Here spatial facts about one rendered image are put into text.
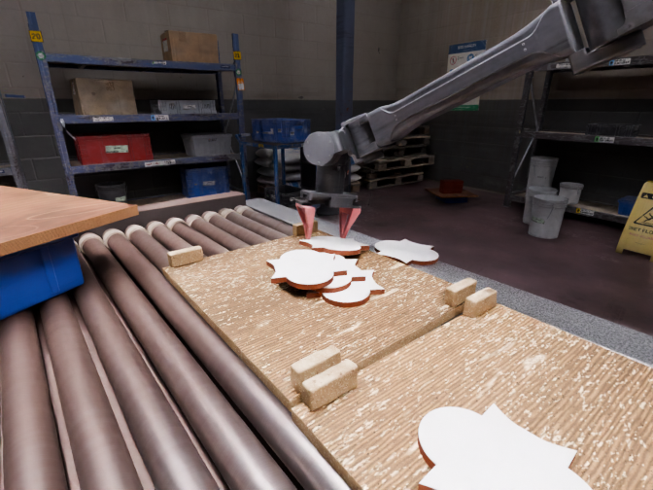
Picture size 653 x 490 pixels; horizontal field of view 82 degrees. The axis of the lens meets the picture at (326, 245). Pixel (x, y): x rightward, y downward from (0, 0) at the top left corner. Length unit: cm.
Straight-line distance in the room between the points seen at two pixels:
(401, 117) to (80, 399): 58
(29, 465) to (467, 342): 45
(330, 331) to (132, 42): 479
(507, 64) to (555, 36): 6
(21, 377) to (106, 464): 19
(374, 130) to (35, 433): 61
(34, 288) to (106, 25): 451
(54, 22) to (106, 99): 95
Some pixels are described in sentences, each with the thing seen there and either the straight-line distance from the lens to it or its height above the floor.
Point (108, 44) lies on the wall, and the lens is 507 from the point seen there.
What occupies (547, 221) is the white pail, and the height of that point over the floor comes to 17.
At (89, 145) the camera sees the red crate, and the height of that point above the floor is 83.
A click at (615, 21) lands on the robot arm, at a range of 56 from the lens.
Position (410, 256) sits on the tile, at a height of 92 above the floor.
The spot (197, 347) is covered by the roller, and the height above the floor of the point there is 91.
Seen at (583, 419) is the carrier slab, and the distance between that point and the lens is 45.
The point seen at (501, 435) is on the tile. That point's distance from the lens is 39.
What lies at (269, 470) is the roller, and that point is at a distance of 37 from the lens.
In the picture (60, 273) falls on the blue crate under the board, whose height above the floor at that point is 96.
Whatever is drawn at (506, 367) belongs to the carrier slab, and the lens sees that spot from 48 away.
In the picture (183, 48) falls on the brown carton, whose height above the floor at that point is 173.
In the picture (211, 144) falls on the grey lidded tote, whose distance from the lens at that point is 462.
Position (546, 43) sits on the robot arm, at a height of 128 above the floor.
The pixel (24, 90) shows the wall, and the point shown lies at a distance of 499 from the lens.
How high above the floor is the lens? 121
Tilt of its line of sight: 21 degrees down
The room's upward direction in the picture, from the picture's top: straight up
